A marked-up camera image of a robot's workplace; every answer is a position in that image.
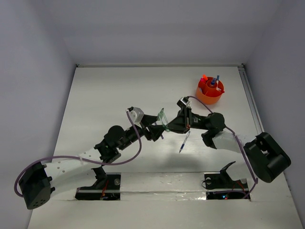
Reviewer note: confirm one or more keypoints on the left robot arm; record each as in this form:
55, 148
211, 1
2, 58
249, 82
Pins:
50, 176

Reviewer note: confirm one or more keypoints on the orange round pen holder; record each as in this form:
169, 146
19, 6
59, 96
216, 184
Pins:
210, 94

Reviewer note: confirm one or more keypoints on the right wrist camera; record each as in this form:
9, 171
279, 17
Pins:
185, 101

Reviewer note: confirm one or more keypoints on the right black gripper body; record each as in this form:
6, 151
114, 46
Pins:
197, 121

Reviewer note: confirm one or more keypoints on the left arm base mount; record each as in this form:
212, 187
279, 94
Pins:
106, 187

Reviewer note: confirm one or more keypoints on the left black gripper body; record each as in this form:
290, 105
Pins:
145, 132

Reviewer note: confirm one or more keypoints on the silver taped front rail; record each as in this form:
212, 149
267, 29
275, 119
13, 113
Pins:
162, 186

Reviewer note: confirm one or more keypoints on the blue ballpoint pen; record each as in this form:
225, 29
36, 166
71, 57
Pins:
184, 142

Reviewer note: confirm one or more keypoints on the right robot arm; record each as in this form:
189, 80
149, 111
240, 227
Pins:
264, 158

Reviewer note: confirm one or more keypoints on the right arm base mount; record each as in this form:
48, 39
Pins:
219, 185

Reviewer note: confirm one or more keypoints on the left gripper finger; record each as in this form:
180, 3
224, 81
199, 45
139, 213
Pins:
149, 119
155, 132

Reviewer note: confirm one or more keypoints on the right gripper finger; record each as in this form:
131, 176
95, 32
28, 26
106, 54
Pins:
183, 115
180, 124

